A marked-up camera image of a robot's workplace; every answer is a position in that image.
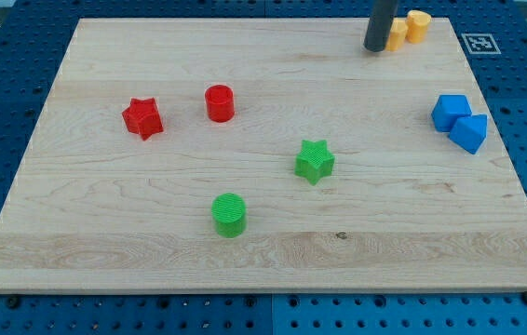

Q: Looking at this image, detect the green star block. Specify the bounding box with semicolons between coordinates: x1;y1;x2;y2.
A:
294;140;335;185

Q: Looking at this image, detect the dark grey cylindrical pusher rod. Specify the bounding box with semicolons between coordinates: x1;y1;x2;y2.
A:
363;0;399;52

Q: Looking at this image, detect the blue wedge block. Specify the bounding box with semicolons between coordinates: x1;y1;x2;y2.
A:
449;114;488;154

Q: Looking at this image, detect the red star block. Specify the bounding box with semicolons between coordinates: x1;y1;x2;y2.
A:
122;98;164;141

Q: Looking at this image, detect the blue cube block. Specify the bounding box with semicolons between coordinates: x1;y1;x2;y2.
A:
431;94;472;132

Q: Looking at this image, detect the light wooden board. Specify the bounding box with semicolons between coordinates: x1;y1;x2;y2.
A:
0;18;527;294

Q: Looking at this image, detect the red cylinder block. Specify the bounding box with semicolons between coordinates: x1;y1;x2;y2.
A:
205;85;235;123

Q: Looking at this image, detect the white fiducial marker tag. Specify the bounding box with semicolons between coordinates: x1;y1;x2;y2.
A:
462;33;501;55

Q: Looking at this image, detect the yellow pentagon block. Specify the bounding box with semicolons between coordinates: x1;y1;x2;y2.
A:
385;18;408;52

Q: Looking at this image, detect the green cylinder block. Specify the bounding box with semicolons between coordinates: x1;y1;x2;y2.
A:
211;193;247;238

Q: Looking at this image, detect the yellow cylinder block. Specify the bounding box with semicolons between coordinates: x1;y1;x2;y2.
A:
406;10;432;44

